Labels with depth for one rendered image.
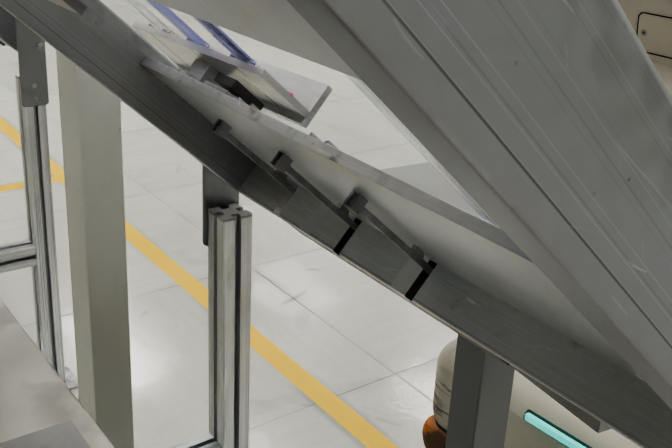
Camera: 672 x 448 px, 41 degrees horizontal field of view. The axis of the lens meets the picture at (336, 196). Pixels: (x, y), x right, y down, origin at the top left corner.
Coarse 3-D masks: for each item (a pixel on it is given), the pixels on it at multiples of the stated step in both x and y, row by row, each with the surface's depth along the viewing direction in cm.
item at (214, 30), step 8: (192, 16) 112; (200, 24) 113; (208, 24) 112; (216, 32) 113; (224, 32) 114; (224, 40) 114; (232, 40) 115; (232, 48) 116; (240, 48) 116; (240, 56) 117; (248, 56) 118
